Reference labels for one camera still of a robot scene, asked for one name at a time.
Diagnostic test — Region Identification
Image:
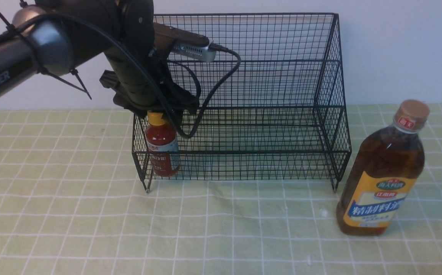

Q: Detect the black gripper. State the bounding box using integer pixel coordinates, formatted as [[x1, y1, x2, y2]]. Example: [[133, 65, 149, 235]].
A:
[[100, 48, 200, 116]]

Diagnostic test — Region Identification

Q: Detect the small red sauce bottle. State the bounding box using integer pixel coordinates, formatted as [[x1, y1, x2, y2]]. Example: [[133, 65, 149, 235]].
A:
[[145, 111, 180, 177]]

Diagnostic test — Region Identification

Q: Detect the large brown cooking wine bottle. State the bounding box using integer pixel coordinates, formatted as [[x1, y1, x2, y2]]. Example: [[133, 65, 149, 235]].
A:
[[336, 99, 430, 236]]

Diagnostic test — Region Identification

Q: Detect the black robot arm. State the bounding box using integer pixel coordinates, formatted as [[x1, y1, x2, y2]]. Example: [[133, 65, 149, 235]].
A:
[[0, 0, 210, 115]]

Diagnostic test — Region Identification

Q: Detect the green checkered tablecloth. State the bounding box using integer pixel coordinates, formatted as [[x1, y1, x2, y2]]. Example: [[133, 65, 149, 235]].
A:
[[0, 104, 442, 275]]

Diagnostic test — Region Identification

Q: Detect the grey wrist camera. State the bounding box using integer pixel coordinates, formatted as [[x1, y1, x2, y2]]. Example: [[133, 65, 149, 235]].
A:
[[153, 23, 216, 63]]

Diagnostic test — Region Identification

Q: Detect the black camera cable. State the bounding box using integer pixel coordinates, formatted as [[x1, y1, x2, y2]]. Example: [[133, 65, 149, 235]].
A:
[[53, 13, 242, 139]]

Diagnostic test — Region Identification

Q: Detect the black wire mesh shelf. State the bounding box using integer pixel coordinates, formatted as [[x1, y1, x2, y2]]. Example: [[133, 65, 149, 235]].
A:
[[132, 13, 352, 193]]

